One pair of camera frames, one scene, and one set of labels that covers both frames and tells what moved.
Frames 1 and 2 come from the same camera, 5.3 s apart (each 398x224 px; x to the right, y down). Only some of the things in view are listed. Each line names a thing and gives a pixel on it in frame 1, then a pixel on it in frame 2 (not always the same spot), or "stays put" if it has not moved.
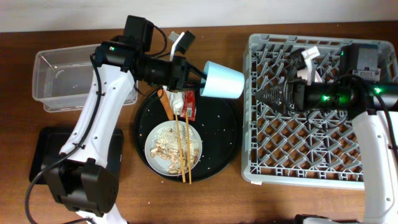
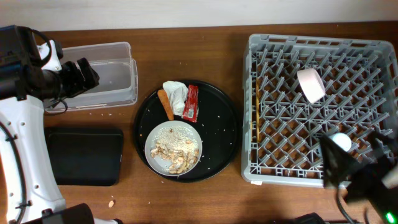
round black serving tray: (218, 126) stays put
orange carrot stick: (165, 101) stays put
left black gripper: (181, 68) to (78, 84)
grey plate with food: (162, 149) stays put
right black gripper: (299, 87) to (333, 155)
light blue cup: (219, 81) to (342, 140)
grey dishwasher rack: (323, 149) stays put
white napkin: (176, 99) stays put
